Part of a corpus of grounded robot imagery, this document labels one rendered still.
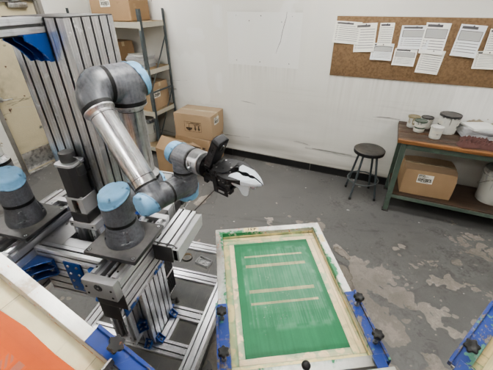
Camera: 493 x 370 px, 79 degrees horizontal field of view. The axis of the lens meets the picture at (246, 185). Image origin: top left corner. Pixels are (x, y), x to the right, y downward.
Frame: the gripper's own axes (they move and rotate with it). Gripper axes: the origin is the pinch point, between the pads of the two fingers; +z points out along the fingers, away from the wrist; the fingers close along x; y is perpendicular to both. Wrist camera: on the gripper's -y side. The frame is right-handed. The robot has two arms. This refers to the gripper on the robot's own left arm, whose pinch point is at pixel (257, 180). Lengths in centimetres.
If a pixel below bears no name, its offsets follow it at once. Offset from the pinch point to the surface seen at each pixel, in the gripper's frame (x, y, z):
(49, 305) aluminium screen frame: 51, 23, -34
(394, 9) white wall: -313, 12, -64
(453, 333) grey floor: -117, 185, 76
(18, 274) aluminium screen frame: 51, 17, -44
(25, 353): 60, 27, -30
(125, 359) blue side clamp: 45, 37, -13
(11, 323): 59, 23, -37
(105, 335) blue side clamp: 45, 32, -21
